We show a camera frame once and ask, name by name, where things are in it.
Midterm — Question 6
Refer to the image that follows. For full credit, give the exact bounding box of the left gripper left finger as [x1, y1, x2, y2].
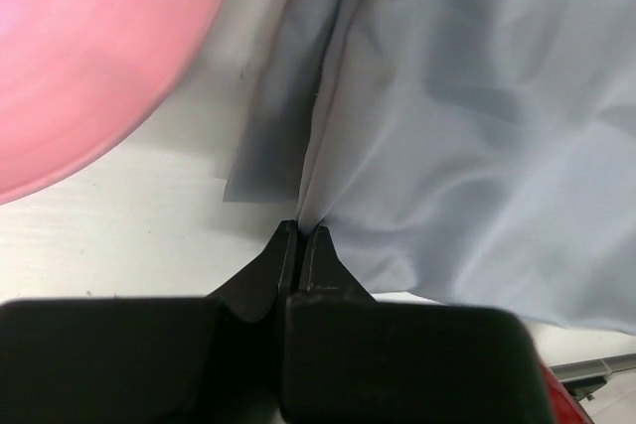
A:
[1, 221, 298, 423]

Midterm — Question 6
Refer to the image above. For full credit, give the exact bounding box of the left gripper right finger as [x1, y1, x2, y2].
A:
[280, 226, 555, 423]

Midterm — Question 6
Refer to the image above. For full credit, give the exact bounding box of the red mug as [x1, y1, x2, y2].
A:
[542, 365, 593, 424]

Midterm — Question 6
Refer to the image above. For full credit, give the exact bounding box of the grey cloth placemat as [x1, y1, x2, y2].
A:
[225, 0, 635, 333]

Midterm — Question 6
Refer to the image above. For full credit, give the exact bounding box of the pink plastic plate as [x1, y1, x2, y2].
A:
[1, 0, 223, 203]

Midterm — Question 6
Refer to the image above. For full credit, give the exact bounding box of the aluminium frame rail front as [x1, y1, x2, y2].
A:
[551, 353, 635, 401]

